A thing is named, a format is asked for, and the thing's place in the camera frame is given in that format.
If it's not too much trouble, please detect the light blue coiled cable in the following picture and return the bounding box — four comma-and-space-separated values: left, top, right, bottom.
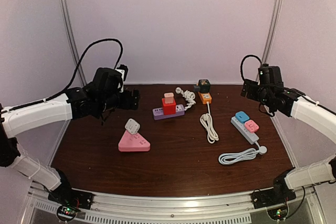
218, 141, 268, 166

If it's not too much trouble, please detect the light blue power strip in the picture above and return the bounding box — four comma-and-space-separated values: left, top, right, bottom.
231, 116, 259, 145

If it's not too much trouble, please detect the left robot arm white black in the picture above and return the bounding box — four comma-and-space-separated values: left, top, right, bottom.
1, 65, 140, 205

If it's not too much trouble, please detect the pink plug adapter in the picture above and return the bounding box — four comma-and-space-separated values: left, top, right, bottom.
244, 120, 259, 133

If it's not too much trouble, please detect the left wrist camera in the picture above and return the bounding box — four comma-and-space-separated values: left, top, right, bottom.
115, 64, 129, 81

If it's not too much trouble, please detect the left aluminium frame post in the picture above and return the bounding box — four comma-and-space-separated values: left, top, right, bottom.
54, 0, 88, 86

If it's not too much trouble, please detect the dark green cube adapter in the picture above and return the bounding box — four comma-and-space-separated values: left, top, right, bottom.
198, 79, 211, 93

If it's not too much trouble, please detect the front aluminium rail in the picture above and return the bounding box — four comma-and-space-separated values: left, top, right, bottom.
26, 179, 320, 224

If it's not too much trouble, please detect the white coiled cable purple strip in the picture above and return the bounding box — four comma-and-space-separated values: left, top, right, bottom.
175, 87, 196, 111

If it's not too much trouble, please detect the right aluminium frame post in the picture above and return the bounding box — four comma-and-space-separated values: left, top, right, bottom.
261, 0, 283, 63

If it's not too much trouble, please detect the white cable of orange strip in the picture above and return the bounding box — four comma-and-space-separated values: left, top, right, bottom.
199, 101, 219, 144

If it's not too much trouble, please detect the aluminium frame post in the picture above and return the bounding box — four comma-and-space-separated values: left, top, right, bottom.
54, 0, 88, 86
261, 0, 283, 63

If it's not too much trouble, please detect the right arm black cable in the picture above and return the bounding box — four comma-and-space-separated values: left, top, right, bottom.
239, 54, 263, 83

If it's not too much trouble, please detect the light pink usb charger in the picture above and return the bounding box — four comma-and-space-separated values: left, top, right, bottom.
164, 92, 174, 104

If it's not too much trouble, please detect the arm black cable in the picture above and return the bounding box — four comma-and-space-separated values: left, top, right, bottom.
62, 38, 124, 93
239, 54, 263, 83

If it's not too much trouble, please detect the purple power strip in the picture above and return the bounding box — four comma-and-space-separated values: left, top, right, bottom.
152, 104, 185, 120

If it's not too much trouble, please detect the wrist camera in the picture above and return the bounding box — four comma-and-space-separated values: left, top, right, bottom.
115, 64, 129, 81
258, 64, 282, 85

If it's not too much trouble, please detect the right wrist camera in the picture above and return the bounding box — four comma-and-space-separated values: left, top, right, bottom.
258, 64, 282, 85

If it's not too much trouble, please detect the white cube plug adapter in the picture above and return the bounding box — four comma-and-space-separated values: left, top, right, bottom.
124, 118, 140, 135

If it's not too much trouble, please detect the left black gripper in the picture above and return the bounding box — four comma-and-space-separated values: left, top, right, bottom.
97, 89, 140, 114

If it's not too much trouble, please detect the red cube socket adapter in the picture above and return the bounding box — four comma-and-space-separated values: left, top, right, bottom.
162, 98, 176, 115

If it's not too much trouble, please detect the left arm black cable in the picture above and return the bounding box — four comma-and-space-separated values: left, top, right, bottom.
62, 38, 124, 93

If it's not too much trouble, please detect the small grey plug adapter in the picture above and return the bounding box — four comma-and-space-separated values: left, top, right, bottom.
194, 85, 200, 92

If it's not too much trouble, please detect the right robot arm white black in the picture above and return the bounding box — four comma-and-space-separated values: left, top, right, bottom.
241, 64, 335, 204

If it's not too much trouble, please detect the pink triangular power strip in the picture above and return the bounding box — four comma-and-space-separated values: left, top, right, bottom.
118, 131, 151, 152

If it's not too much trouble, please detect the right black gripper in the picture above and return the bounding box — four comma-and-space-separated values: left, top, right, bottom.
240, 79, 271, 108

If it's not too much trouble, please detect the blue plug adapter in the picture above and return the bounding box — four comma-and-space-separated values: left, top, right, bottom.
235, 111, 250, 124

